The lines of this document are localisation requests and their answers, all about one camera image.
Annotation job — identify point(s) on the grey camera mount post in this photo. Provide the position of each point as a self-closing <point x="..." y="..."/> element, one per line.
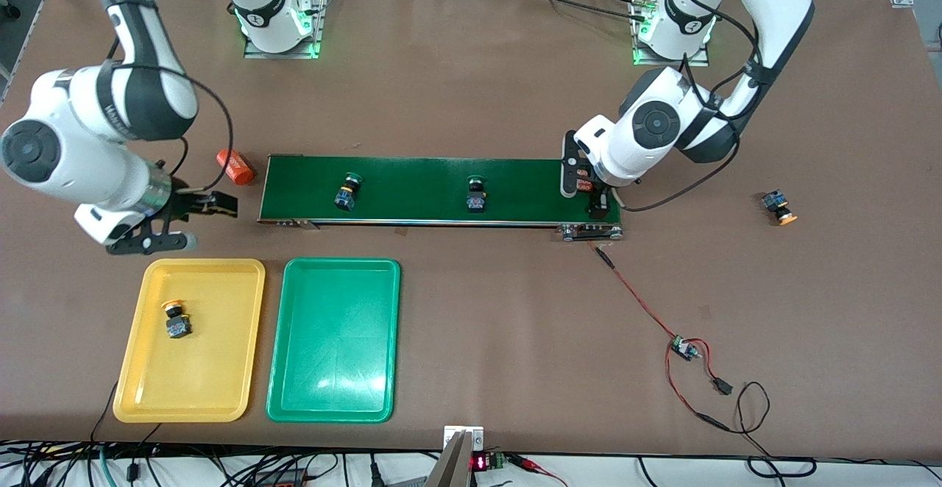
<point x="449" y="472"/>

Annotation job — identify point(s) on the red LED display module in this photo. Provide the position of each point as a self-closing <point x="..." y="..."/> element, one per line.
<point x="480" y="462"/>

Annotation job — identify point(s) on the orange cylinder printed 4680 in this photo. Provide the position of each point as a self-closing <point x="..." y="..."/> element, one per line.
<point x="583" y="187"/>
<point x="235" y="167"/>

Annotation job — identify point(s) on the yellow plastic tray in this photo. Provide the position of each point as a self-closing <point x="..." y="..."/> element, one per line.
<point x="213" y="369"/>

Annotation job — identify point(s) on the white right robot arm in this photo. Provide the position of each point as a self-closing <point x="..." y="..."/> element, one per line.
<point x="73" y="156"/>

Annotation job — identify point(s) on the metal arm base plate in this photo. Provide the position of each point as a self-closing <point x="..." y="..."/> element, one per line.
<point x="670" y="62"/>
<point x="283" y="54"/>

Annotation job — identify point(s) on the yellow capped push button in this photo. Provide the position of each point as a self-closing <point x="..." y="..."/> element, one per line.
<point x="176" y="324"/>
<point x="774" y="200"/>

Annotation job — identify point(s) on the green plastic tray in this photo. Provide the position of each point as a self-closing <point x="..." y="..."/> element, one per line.
<point x="335" y="340"/>

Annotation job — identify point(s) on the green conveyor belt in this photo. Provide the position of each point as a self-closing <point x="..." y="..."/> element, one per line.
<point x="412" y="189"/>

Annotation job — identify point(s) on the green capped push button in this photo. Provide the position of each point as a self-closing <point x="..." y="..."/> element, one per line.
<point x="346" y="196"/>
<point x="477" y="198"/>

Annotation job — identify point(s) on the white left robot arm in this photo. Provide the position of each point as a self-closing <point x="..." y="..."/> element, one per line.
<point x="655" y="126"/>

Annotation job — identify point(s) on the small metal bracket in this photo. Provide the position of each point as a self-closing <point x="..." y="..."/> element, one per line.
<point x="450" y="432"/>

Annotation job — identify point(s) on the red clip lead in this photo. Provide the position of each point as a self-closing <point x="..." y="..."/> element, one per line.
<point x="537" y="466"/>

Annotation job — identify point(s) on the small green controller board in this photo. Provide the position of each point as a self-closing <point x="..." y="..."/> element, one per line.
<point x="682" y="347"/>

